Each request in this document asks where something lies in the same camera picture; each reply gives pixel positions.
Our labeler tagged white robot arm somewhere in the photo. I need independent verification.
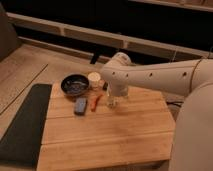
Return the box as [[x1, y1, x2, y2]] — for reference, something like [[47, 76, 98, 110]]
[[100, 52, 213, 171]]

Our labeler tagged white paper cup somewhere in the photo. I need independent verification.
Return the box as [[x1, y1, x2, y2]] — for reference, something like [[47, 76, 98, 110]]
[[87, 72, 101, 88]]

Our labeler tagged orange carrot toy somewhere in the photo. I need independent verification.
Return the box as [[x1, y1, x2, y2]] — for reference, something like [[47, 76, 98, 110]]
[[90, 94, 103, 112]]

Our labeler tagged blue sponge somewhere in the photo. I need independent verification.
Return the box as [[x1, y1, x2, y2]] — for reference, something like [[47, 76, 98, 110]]
[[74, 98, 87, 115]]

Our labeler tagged black bowl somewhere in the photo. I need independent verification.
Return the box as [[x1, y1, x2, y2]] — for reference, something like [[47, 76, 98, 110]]
[[60, 74, 89, 97]]

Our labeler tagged black floor mat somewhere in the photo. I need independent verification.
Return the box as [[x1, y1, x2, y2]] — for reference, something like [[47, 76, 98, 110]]
[[0, 84, 52, 167]]

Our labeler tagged grey couch corner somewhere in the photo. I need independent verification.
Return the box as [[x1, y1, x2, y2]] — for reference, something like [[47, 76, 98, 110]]
[[0, 3, 21, 62]]

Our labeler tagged wooden shelf rail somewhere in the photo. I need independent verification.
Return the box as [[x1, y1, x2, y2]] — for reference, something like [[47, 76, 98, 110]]
[[7, 12, 213, 60]]

